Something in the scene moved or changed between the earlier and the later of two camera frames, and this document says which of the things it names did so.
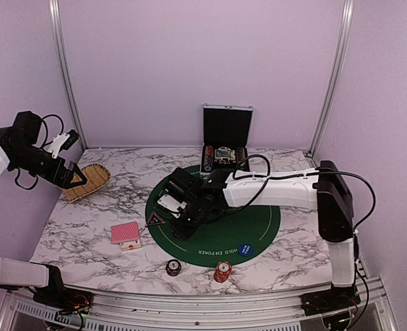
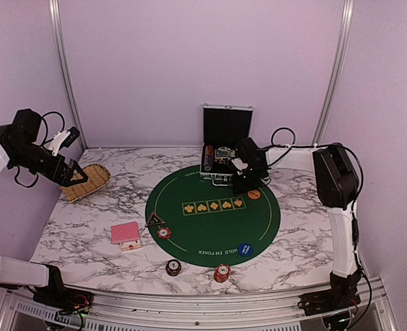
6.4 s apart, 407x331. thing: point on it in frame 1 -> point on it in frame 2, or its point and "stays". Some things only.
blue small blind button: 245,249 stays
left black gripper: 54,177 stays
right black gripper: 184,233 -> 240,188
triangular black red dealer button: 154,220 stays
